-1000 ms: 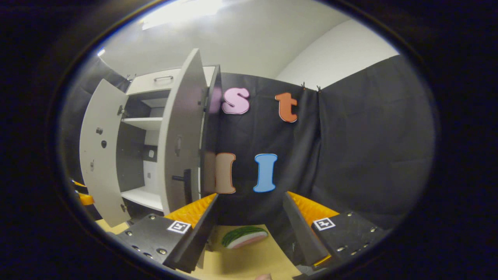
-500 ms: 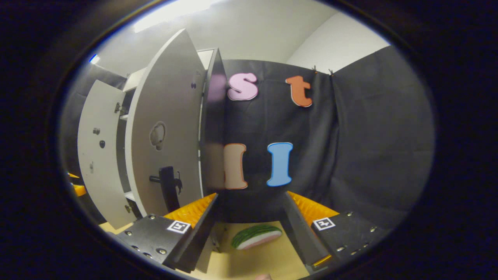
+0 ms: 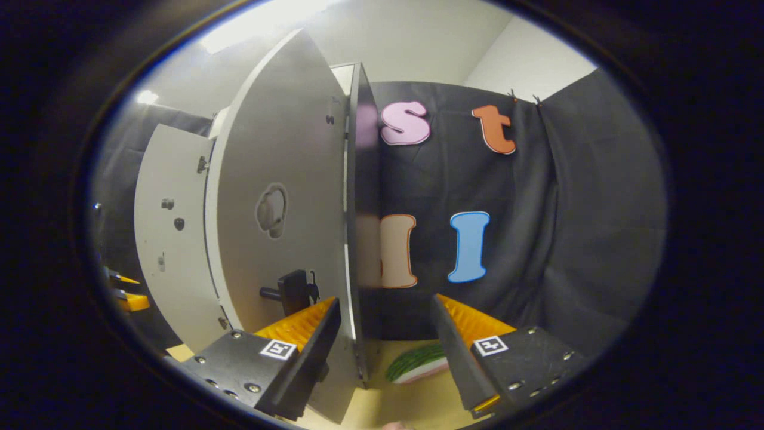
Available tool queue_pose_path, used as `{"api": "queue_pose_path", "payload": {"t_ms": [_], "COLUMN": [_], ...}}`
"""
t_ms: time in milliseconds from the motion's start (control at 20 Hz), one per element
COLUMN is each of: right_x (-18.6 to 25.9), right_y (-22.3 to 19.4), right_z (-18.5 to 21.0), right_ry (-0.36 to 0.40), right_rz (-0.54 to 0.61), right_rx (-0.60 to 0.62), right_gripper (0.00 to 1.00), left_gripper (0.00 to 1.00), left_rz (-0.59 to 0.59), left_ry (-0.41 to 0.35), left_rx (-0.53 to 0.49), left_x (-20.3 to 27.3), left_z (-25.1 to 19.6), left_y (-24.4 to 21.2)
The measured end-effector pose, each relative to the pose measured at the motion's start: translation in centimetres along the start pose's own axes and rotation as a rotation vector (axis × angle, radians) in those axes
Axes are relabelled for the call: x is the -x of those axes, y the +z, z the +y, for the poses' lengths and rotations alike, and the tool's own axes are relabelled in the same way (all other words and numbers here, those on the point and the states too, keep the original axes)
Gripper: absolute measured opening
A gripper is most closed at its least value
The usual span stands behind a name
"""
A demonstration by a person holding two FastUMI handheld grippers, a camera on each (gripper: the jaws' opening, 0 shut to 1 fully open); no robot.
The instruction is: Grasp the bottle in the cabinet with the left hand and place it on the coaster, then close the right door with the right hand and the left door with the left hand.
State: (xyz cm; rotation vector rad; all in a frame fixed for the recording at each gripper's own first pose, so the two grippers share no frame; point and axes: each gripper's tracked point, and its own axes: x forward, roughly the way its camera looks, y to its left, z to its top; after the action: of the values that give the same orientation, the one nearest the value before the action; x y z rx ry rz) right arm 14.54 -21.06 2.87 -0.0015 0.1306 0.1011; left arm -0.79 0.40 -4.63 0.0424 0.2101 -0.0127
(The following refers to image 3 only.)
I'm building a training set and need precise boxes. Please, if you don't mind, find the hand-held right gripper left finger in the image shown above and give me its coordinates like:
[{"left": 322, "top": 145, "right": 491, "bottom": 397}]
[{"left": 179, "top": 297, "right": 342, "bottom": 420}]

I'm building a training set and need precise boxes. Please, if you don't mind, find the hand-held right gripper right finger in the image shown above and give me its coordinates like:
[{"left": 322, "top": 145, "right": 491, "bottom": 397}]
[{"left": 431, "top": 293, "right": 592, "bottom": 419}]

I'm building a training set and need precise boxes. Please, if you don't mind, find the white cabinet door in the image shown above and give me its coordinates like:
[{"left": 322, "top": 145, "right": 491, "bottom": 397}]
[
  {"left": 134, "top": 124, "right": 227, "bottom": 353},
  {"left": 205, "top": 28, "right": 359, "bottom": 425}
]

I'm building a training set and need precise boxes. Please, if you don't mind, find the white and grey cabinet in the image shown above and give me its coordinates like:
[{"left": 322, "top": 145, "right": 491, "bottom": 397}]
[{"left": 209, "top": 62, "right": 383, "bottom": 389}]

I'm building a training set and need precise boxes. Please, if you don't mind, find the watermelon slice toy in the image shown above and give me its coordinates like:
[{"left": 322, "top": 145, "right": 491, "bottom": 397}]
[{"left": 385, "top": 342, "right": 449, "bottom": 385}]

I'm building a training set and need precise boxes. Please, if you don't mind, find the black backdrop cloth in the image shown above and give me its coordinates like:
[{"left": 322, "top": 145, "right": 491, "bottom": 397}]
[
  {"left": 90, "top": 103, "right": 212, "bottom": 353},
  {"left": 358, "top": 69, "right": 668, "bottom": 359}
]

